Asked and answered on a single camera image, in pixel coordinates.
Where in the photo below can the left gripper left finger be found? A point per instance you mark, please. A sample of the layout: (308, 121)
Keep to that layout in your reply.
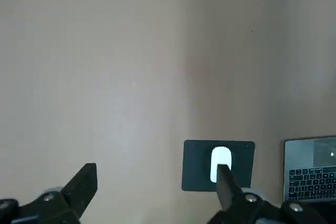
(65, 203)

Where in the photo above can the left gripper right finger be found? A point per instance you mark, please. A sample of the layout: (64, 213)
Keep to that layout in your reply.
(244, 208)

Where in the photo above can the white computer mouse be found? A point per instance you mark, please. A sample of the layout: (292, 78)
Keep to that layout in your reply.
(221, 155)

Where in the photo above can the black mouse mat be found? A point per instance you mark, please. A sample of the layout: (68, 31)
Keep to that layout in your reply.
(194, 166)

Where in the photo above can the grey open laptop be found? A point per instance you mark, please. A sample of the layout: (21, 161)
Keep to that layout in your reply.
(309, 182)

